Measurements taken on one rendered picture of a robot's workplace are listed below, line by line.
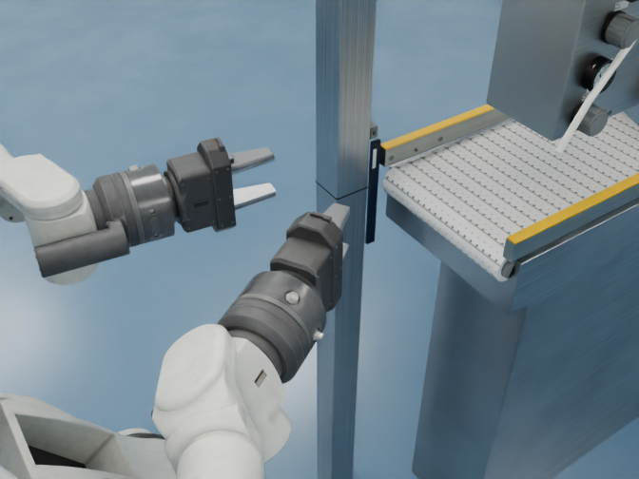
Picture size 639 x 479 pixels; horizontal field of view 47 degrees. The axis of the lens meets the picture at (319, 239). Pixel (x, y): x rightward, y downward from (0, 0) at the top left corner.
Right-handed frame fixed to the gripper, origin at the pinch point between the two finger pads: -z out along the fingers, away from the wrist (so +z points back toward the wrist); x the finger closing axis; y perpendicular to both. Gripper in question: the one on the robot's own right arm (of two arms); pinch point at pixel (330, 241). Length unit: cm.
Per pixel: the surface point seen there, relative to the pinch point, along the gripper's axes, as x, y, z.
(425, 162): 12.2, -0.1, -37.7
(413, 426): 101, 0, -54
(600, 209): 10.2, 26.6, -33.5
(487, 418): 61, 18, -33
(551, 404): 66, 29, -45
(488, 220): 12.2, 12.6, -27.1
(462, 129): 10.2, 3.1, -46.6
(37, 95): 101, -204, -151
